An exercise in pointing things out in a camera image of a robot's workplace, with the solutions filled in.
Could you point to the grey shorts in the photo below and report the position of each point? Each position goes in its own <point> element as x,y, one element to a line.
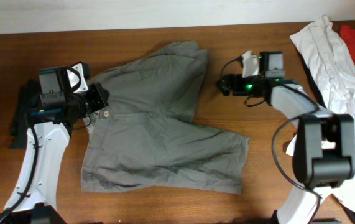
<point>145,136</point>

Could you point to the folded black garment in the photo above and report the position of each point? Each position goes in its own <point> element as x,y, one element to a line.
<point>28,97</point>

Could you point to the white shirt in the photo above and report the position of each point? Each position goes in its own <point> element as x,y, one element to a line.
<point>333,70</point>

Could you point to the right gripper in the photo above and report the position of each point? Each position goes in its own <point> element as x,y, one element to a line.
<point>236,89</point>

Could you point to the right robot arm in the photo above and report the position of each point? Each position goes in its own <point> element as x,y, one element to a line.
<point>324,151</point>

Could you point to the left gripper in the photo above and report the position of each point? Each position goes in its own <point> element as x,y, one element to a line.
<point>99,94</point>

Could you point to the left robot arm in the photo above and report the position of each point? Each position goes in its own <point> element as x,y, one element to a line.
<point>49,131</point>

